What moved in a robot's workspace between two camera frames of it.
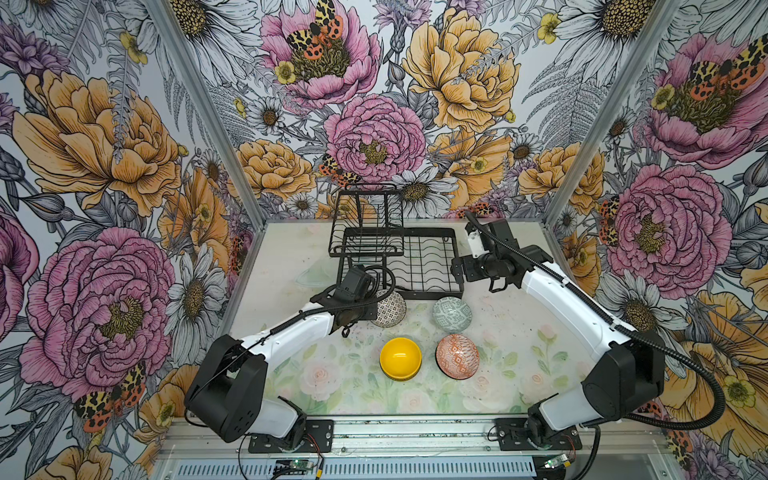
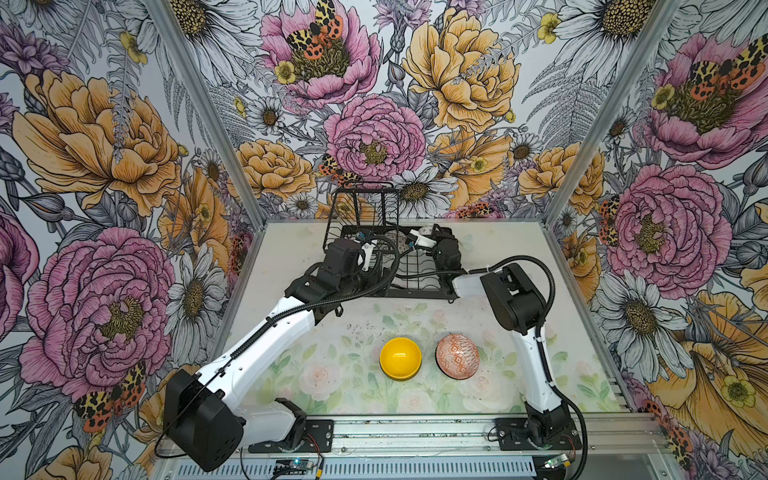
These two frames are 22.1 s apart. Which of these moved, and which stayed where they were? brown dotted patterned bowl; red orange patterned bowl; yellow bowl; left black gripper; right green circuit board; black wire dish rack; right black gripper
Moved: left black gripper; right black gripper; brown dotted patterned bowl
Stayed: black wire dish rack; red orange patterned bowl; yellow bowl; right green circuit board
